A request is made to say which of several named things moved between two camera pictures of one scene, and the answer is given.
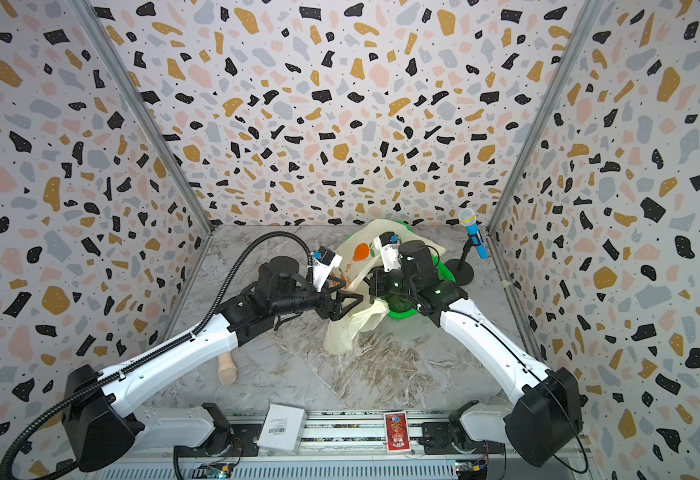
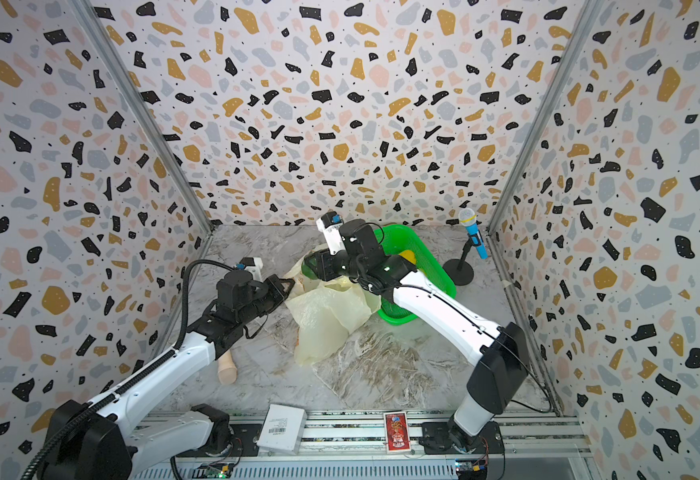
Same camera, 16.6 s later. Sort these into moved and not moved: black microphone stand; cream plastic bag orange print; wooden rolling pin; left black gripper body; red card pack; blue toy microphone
Moved: left black gripper body; cream plastic bag orange print
Not moved: blue toy microphone; black microphone stand; wooden rolling pin; red card pack
